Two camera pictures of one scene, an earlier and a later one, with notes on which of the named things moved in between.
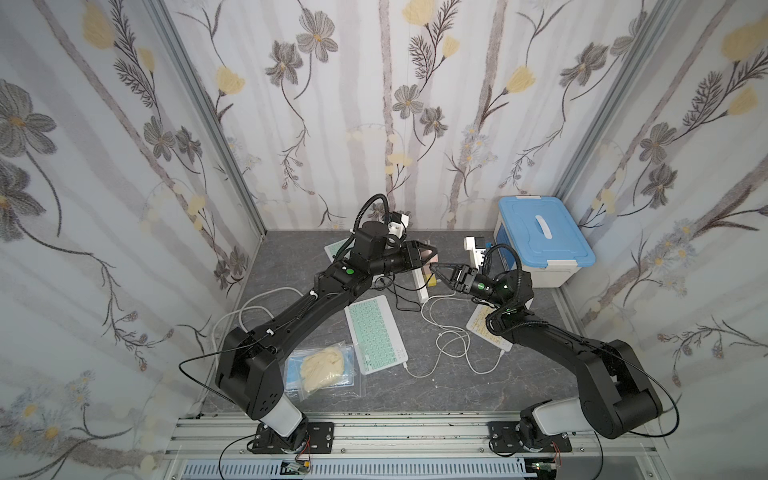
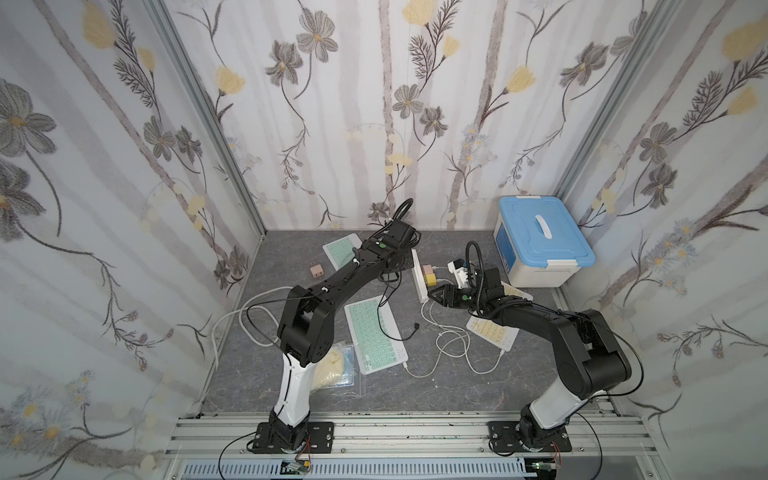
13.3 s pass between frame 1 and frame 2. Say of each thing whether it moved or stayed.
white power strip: stayed
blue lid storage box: stayed
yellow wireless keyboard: stayed
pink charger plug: moved
